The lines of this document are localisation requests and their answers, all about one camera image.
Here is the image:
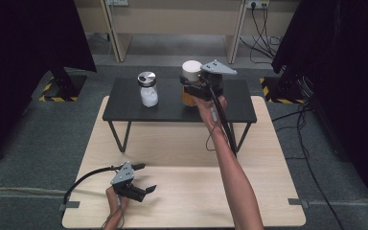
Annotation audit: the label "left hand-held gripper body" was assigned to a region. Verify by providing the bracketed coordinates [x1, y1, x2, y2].
[109, 160, 136, 196]

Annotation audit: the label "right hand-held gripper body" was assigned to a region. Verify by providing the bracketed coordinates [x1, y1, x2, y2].
[198, 58, 239, 102]

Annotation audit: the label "glass jar of yellow powder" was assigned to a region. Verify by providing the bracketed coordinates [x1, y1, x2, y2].
[180, 59, 204, 107]

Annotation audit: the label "black raised shelf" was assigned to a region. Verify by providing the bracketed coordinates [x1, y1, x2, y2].
[102, 77, 258, 153]

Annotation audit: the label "glass jar of white powder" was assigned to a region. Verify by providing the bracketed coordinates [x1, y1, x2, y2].
[136, 71, 159, 108]

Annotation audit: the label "person's right hand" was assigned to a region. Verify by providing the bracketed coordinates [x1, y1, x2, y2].
[191, 94, 228, 132]

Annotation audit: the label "person's left hand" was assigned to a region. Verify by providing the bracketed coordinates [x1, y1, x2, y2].
[104, 186, 130, 216]

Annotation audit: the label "grey tape strip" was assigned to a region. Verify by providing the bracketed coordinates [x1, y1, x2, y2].
[287, 197, 311, 209]
[57, 200, 81, 212]

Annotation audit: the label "light wooden desk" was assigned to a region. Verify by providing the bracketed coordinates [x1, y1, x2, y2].
[73, 0, 301, 65]

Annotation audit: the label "black stand base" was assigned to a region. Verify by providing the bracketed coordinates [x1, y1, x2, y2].
[259, 76, 305, 105]
[37, 66, 88, 103]

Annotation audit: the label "black curtain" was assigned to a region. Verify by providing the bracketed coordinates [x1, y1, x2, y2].
[0, 0, 98, 168]
[270, 0, 368, 219]

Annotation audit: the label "thick black gripper cable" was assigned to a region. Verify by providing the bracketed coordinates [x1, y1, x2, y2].
[208, 83, 239, 158]
[62, 165, 125, 205]

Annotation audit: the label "black floor cables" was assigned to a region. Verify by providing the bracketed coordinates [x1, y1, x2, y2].
[239, 4, 284, 65]
[270, 103, 347, 230]

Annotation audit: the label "wall power socket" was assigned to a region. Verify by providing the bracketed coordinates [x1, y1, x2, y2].
[244, 0, 271, 10]

